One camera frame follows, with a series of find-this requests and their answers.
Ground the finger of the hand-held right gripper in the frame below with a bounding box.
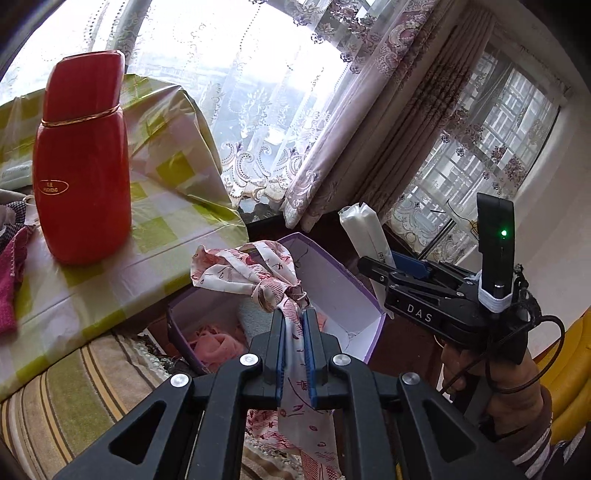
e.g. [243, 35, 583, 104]
[357, 256, 467, 297]
[392, 251, 476, 289]

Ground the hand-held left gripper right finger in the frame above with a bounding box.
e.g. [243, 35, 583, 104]
[302, 308, 527, 480]

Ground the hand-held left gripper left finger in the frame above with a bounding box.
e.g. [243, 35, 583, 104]
[53, 308, 289, 480]

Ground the light blue towel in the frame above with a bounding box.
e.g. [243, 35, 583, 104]
[238, 302, 278, 342]

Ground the white tissue packet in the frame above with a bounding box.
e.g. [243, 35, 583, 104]
[338, 202, 393, 319]

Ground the salmon pink cloth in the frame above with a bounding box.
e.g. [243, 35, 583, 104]
[193, 324, 242, 372]

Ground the purple cardboard box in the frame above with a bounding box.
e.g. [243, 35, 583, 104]
[166, 232, 386, 377]

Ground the pink printed scarf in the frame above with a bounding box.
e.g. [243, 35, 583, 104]
[190, 240, 345, 480]

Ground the magenta knit glove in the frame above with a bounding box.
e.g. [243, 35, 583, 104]
[0, 225, 38, 334]

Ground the person's right forearm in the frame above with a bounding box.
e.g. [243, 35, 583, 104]
[480, 383, 555, 469]

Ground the person's right hand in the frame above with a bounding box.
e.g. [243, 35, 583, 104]
[438, 344, 546, 409]

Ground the yellow plastic object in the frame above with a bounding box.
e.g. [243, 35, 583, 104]
[538, 309, 591, 444]

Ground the sheer lace curtain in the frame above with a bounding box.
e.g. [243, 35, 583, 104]
[383, 46, 561, 264]
[0, 0, 384, 204]

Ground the mauve curtain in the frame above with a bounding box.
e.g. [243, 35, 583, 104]
[279, 0, 497, 232]

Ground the striped plush blanket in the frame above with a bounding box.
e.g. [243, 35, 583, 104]
[0, 330, 296, 480]

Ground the yellow checked tablecloth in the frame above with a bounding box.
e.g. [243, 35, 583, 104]
[0, 74, 250, 402]

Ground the red thermos flask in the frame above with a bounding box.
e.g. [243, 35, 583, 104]
[32, 50, 133, 265]

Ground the dark checked cloth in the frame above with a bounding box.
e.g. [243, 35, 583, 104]
[0, 198, 35, 232]

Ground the black cable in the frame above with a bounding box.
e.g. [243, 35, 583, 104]
[438, 314, 566, 398]

